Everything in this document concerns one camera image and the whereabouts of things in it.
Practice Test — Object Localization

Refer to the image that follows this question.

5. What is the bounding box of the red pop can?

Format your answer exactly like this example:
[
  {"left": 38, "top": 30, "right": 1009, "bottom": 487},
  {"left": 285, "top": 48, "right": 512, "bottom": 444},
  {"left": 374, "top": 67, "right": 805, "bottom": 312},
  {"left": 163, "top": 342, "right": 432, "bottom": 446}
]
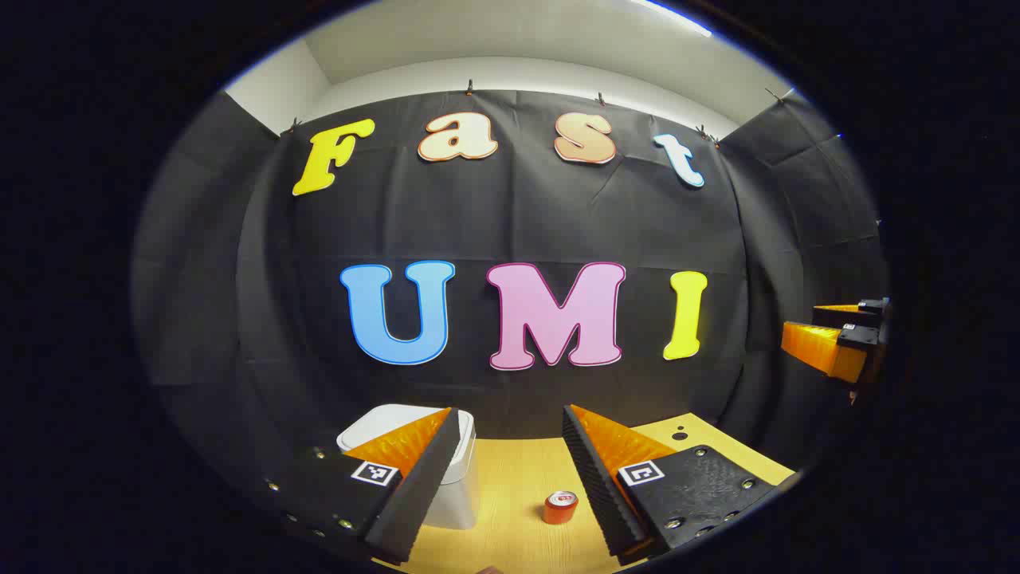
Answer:
[{"left": 543, "top": 491, "right": 580, "bottom": 525}]

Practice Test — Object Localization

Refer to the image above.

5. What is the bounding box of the black backdrop cloth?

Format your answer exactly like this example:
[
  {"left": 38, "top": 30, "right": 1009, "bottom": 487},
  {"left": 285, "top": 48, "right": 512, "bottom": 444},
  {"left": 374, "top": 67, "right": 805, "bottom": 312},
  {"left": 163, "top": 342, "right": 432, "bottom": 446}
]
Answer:
[{"left": 131, "top": 88, "right": 889, "bottom": 519}]

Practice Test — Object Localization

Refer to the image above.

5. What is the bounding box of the white desktop garbage bin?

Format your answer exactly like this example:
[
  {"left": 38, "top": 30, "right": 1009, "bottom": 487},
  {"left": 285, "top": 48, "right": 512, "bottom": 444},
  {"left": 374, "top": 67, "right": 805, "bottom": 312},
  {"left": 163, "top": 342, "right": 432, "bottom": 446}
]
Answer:
[{"left": 336, "top": 403, "right": 481, "bottom": 531}]

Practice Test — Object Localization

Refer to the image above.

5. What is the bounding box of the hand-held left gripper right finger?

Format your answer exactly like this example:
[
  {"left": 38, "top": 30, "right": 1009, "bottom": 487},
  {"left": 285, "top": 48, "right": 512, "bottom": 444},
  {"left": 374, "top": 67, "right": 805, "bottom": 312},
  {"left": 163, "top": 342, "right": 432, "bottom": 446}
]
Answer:
[{"left": 562, "top": 404, "right": 779, "bottom": 559}]

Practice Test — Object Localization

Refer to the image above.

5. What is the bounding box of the wooden desktop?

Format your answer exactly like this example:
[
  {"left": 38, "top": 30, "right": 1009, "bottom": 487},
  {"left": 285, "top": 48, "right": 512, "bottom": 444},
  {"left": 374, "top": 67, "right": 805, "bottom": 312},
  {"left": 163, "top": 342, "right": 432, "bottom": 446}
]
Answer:
[{"left": 371, "top": 412, "right": 798, "bottom": 574}]

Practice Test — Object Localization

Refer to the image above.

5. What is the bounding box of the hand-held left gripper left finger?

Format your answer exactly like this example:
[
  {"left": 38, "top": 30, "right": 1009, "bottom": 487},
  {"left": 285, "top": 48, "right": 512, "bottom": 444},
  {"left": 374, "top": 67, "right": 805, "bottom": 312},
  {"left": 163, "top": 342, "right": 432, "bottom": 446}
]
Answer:
[{"left": 267, "top": 407, "right": 461, "bottom": 564}]

